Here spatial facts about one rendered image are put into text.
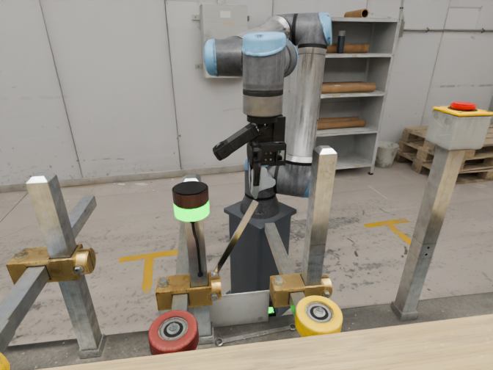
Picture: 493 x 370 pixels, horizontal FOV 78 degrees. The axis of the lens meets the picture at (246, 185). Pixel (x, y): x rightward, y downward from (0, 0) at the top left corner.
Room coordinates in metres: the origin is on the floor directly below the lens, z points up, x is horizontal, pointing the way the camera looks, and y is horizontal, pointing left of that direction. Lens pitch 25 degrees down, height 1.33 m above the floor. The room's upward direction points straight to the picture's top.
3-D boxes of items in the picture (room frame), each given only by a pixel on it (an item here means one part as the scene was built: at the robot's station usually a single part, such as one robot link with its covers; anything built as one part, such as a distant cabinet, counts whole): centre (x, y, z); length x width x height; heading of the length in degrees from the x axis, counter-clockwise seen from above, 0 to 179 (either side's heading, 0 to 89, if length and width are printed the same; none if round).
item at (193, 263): (0.51, 0.10, 0.87); 0.04 x 0.04 x 0.48; 8
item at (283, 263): (0.59, -0.10, 0.82); 0.44 x 0.03 x 0.04; 8
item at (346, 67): (3.28, -0.94, 0.78); 0.90 x 0.45 x 1.55; 103
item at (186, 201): (0.46, 0.09, 1.10); 0.06 x 0.06 x 0.02
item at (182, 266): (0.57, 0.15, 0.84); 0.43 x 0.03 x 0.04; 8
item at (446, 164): (0.58, -0.41, 0.93); 0.05 x 0.05 x 0.45; 8
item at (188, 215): (0.46, 0.09, 1.08); 0.06 x 0.06 x 0.02
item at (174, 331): (0.36, 0.12, 0.85); 0.08 x 0.08 x 0.11
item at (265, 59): (0.71, -0.04, 1.29); 0.10 x 0.09 x 0.12; 161
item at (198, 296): (0.50, 0.12, 0.85); 0.14 x 0.06 x 0.05; 98
